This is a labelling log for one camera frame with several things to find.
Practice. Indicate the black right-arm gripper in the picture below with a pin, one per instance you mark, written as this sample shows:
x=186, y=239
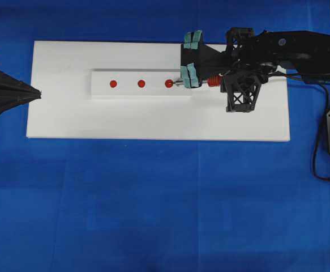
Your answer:
x=248, y=59

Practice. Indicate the orange-handled soldering iron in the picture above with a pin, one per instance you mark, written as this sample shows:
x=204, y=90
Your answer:
x=214, y=81

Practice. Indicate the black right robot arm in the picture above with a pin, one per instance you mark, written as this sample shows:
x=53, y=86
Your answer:
x=308, y=53

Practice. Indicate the small raised white plate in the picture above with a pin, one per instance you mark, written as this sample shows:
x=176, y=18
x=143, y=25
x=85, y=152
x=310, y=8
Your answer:
x=136, y=84

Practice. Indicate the large white base board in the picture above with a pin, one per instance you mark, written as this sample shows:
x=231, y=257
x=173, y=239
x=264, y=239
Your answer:
x=61, y=70

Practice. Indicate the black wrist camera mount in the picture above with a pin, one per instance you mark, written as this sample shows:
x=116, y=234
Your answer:
x=242, y=93

